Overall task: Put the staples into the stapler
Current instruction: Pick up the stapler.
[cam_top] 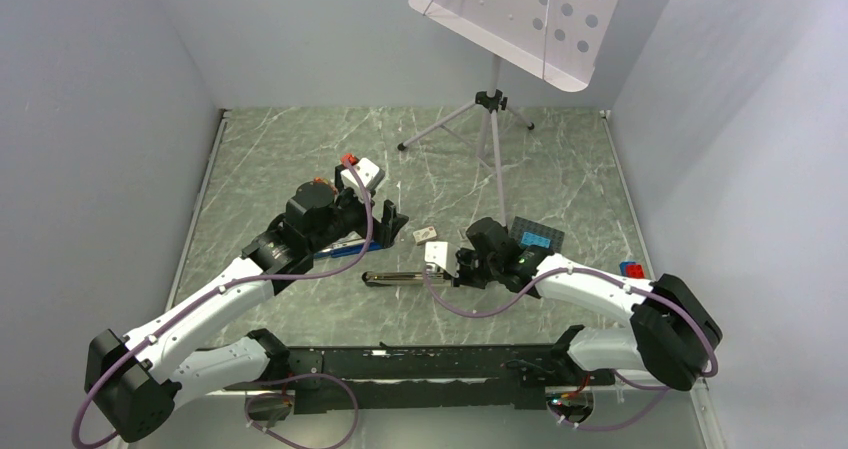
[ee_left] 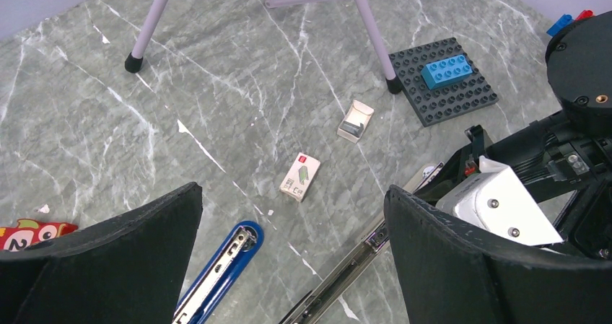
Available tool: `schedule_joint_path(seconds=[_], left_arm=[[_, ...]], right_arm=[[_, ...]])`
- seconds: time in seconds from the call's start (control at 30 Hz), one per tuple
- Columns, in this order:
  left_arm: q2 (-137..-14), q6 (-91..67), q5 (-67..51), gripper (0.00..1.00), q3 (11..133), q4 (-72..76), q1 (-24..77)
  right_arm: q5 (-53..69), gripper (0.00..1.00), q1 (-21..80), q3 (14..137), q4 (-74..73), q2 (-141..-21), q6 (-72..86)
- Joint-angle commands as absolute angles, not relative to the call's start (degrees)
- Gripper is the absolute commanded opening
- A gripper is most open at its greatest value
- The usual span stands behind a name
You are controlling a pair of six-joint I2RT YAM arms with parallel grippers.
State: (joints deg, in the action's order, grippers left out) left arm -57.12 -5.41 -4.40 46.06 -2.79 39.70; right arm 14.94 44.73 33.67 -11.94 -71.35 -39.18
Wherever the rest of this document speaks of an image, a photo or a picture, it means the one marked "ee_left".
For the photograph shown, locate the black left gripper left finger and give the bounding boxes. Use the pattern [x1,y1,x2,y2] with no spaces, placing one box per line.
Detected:
[1,182,203,323]

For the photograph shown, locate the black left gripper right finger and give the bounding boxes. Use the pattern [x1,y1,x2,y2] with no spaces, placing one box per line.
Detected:
[384,185,611,323]

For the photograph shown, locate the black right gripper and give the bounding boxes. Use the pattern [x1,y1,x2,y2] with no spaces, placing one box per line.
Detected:
[416,112,611,260]

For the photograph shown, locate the blue black stapler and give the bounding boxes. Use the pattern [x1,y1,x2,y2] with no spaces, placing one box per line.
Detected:
[172,221,264,324]

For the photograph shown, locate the white staple box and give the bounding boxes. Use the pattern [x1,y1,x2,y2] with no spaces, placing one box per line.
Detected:
[279,152,321,202]

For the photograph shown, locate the staple box tray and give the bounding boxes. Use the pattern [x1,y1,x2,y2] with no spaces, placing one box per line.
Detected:
[336,100,374,144]

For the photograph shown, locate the black silver stapler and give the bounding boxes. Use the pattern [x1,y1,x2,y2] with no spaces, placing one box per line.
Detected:
[280,212,388,324]

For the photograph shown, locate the red cartoon eraser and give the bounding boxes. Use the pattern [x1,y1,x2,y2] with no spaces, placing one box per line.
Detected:
[1,219,79,252]

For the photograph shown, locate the dark grey lego baseplate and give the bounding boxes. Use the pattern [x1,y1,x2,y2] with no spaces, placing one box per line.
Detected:
[389,38,499,127]

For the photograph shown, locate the colourful lego toy car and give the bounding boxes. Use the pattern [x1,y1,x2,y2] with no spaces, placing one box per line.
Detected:
[546,9,595,37]

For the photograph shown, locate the blue lego brick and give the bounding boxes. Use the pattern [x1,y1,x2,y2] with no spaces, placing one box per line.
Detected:
[421,55,473,90]

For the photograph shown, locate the staple strips in tray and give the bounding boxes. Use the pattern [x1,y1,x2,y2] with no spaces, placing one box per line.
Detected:
[340,121,364,138]

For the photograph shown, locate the white perforated music stand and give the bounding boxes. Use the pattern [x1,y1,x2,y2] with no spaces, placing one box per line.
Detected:
[124,0,403,95]

